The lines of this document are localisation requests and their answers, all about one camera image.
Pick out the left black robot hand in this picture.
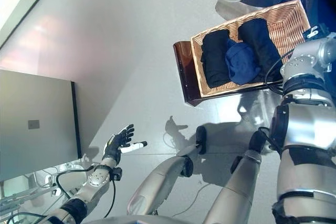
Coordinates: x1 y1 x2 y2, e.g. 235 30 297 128
101 123 148 168

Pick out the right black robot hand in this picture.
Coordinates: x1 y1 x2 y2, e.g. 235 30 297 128
301 24 331 42

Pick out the large black garment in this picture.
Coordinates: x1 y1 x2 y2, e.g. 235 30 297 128
237 18 284 82

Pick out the navy blue garment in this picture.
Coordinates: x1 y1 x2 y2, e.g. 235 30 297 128
225 39 262 86

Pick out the wicker laundry basket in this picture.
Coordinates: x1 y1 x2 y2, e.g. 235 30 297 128
191 0 312 98

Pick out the left silver robot leg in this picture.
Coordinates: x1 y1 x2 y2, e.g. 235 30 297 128
127 125 208 216

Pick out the silver robot leg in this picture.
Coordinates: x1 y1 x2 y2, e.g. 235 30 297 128
127 125 208 216
204 131 274 224

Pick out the grey cabinet with black edge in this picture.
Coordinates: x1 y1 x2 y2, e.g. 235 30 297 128
0 69 82 183

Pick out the black rolled garment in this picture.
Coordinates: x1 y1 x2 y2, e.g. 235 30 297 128
201 29 232 88

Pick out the right silver robot leg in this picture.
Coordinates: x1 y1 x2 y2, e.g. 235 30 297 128
204 131 274 224

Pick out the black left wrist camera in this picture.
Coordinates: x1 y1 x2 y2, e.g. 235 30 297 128
112 167 123 182

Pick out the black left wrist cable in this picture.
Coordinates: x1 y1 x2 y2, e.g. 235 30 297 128
56 166 117 219

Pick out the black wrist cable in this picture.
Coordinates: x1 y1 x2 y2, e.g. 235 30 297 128
264 48 296 95
56 166 117 219

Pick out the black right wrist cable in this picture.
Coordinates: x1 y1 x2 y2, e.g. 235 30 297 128
264 48 296 95

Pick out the grey equipment with cables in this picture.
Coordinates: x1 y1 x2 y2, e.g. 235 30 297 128
0 161 90 224

